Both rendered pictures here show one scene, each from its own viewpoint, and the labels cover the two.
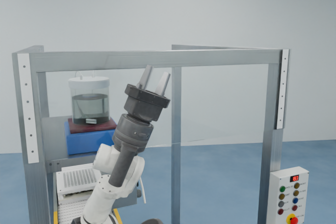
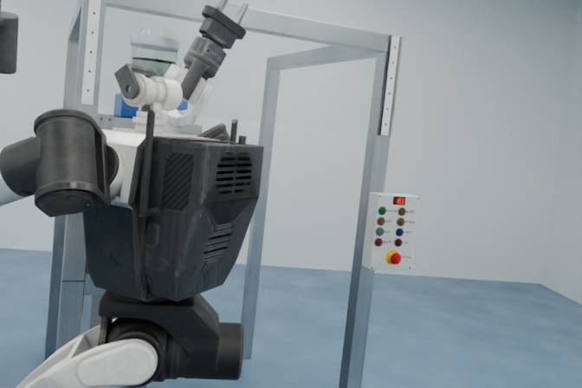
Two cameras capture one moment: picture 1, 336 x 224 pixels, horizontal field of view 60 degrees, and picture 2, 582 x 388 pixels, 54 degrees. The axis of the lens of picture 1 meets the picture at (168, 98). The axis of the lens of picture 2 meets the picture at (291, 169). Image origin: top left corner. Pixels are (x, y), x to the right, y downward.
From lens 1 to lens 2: 0.86 m
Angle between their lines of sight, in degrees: 7
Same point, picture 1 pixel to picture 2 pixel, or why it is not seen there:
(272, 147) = (374, 159)
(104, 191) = (168, 114)
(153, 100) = (229, 24)
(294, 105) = (471, 215)
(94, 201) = not seen: hidden behind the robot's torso
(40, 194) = not seen: hidden behind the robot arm
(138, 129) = (210, 48)
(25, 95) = (91, 25)
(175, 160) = (255, 235)
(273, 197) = (371, 223)
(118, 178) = (186, 88)
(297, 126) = (474, 253)
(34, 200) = not seen: hidden behind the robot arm
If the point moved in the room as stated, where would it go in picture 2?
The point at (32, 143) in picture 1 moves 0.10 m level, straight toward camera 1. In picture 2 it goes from (89, 80) to (95, 80)
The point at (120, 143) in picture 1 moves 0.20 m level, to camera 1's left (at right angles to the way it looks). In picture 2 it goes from (192, 59) to (110, 50)
